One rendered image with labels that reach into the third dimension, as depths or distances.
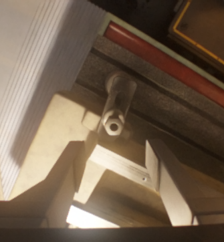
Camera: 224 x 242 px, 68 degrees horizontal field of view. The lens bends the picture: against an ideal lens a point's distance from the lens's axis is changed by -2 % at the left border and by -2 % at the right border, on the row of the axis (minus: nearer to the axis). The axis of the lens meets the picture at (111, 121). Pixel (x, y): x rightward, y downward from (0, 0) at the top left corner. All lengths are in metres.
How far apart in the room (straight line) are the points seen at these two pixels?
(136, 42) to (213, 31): 0.72
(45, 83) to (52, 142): 0.24
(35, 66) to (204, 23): 0.95
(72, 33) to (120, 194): 0.46
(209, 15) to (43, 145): 1.10
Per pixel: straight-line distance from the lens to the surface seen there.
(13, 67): 0.61
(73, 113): 0.35
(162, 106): 0.55
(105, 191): 0.43
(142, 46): 0.56
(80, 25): 0.56
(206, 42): 1.19
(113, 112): 0.27
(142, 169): 0.32
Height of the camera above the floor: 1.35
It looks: 76 degrees down
